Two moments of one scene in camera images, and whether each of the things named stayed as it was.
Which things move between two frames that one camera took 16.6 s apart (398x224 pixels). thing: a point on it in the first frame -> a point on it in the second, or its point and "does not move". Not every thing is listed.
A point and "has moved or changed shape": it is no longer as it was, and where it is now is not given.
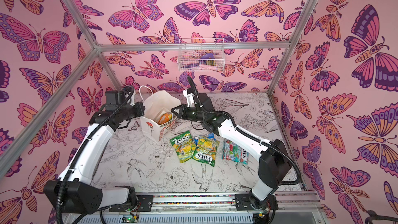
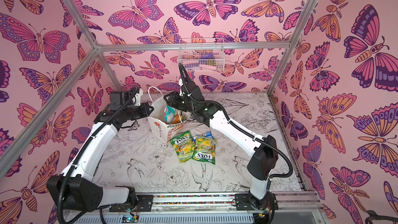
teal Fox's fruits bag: (233, 152) -> (169, 113)
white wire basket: (201, 54) does not move
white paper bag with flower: (155, 105) has moved or changed shape
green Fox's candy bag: (205, 151) does not move
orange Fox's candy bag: (165, 117) -> (176, 119)
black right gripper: (182, 112) -> (173, 101)
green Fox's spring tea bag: (185, 146) does not move
